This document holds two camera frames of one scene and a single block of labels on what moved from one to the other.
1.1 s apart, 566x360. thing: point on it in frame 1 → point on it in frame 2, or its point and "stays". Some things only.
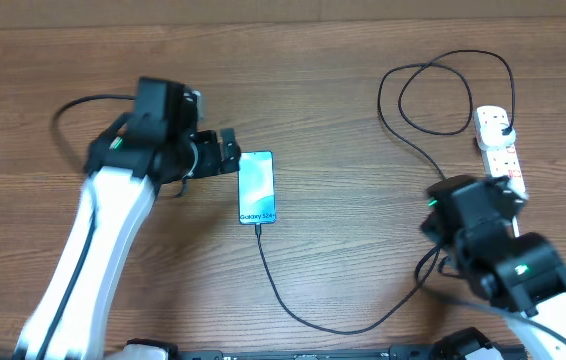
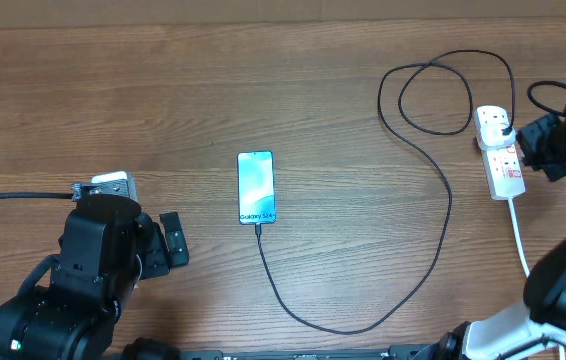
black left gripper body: [208, 161] → [154, 256]
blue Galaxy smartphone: [256, 188] stays
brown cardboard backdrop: [35, 14] stays
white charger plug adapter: [489, 130] stays
